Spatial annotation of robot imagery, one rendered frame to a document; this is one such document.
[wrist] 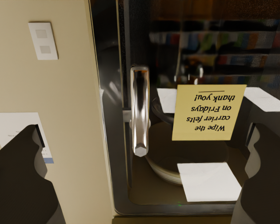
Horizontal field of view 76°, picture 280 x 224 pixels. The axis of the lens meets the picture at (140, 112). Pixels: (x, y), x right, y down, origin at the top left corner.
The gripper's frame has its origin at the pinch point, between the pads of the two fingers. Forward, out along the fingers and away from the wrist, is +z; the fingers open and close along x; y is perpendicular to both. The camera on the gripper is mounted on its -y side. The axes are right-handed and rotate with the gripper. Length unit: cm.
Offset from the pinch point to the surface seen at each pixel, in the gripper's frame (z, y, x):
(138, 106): 3.1, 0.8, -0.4
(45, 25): 52, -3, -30
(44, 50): 52, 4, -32
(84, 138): 52, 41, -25
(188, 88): 8.1, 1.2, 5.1
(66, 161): 52, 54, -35
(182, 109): 8.1, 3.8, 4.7
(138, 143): 3.1, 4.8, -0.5
